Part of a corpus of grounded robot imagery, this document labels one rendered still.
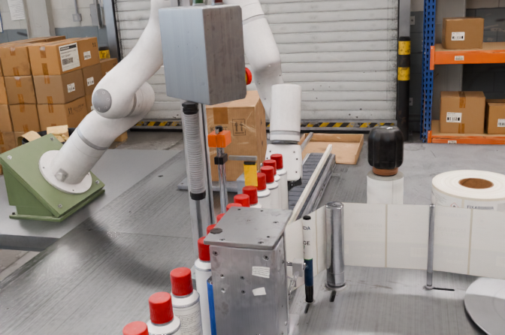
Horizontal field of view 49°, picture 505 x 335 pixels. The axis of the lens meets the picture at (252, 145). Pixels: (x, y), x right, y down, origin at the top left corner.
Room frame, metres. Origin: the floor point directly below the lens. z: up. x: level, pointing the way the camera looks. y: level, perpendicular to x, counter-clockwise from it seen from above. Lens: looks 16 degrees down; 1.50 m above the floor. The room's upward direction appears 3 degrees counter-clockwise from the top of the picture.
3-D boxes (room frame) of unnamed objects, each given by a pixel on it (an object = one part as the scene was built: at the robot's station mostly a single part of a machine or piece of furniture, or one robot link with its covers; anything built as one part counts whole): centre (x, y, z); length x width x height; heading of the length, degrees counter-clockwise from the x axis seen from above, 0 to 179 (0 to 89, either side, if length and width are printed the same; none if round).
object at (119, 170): (1.96, 0.60, 0.81); 0.90 x 0.90 x 0.04; 75
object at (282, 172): (1.36, -0.06, 0.98); 0.05 x 0.05 x 0.20
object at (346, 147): (2.19, -0.31, 0.85); 0.30 x 0.26 x 0.04; 163
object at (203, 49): (1.16, 0.09, 1.38); 0.17 x 0.10 x 0.19; 38
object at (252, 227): (0.81, 0.01, 1.14); 0.14 x 0.11 x 0.01; 163
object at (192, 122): (1.11, 0.12, 1.18); 0.04 x 0.04 x 0.21
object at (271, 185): (1.26, -0.03, 0.98); 0.05 x 0.05 x 0.20
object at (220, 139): (1.20, 0.04, 1.05); 0.10 x 0.04 x 0.33; 73
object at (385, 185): (1.23, -0.31, 1.03); 0.09 x 0.09 x 0.30
